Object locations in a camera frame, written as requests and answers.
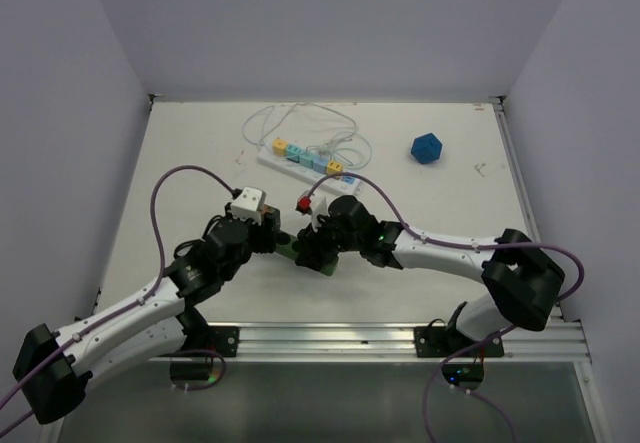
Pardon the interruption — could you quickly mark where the green power strip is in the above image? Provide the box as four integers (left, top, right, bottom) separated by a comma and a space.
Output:
275, 231, 338, 276

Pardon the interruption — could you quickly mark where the teal plug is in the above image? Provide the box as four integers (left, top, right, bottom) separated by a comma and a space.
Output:
285, 144, 302, 163

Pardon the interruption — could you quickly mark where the aluminium rail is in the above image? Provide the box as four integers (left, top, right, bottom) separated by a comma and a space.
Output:
64, 320, 594, 364
489, 95, 566, 322

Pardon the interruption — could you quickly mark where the white power strip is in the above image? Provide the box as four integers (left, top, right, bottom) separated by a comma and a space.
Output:
257, 148, 365, 196

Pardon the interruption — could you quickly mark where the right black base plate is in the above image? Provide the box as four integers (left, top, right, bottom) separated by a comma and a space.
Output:
413, 318, 505, 358

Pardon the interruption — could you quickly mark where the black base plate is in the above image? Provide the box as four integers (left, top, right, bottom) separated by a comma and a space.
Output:
413, 318, 505, 358
161, 325, 240, 358

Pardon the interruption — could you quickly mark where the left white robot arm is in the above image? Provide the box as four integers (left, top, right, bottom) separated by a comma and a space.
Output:
12, 203, 280, 425

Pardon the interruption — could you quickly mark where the aluminium right side rail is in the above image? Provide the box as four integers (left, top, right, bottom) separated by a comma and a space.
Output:
489, 95, 566, 322

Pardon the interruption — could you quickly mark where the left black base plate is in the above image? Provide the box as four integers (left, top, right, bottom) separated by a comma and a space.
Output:
161, 325, 240, 358

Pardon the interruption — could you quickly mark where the aluminium front rail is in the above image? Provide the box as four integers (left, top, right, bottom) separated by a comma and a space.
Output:
64, 320, 594, 364

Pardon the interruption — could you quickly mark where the blue plug adapter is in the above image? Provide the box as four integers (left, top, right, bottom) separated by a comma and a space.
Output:
410, 133, 443, 164

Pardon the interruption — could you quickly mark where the yellow plug right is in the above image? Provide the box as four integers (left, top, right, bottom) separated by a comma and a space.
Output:
326, 160, 343, 175

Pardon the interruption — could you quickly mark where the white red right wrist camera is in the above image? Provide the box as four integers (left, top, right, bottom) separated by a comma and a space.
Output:
296, 194, 328, 230

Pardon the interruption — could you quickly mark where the light blue plug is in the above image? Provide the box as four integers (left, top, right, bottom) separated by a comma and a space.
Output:
298, 151, 315, 169

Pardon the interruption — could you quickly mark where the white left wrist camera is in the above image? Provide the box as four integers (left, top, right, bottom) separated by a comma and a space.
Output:
229, 186, 266, 225

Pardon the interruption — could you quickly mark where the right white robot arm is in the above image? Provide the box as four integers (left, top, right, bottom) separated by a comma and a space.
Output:
295, 195, 565, 356

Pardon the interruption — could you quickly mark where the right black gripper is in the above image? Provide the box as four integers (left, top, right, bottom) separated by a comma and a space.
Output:
297, 209, 363, 270

